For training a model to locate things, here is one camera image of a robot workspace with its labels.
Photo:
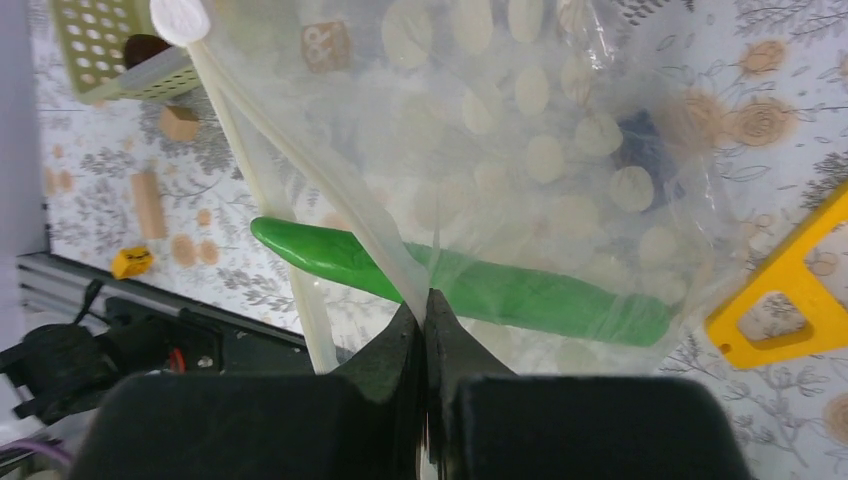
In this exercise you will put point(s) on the wooden cylinder block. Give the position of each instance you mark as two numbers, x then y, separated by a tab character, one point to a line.
148	206

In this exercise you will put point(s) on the clear zip top bag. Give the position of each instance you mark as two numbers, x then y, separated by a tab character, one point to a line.
485	128

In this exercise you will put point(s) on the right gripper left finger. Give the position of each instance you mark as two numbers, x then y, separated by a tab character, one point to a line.
360	421

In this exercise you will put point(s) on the long green pepper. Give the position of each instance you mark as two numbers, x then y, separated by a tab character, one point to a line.
495	293

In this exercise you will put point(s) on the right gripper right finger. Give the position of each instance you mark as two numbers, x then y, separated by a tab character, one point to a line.
488	422

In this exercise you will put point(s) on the yellow plastic triangle tool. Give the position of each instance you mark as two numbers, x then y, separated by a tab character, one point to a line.
784	272

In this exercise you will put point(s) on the light green plastic basket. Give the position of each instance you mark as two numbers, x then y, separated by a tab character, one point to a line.
92	34

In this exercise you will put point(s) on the brown nut in basket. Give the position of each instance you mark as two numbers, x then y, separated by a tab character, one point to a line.
139	48

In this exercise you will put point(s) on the wooden cube block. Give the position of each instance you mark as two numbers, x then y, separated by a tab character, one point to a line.
179	124

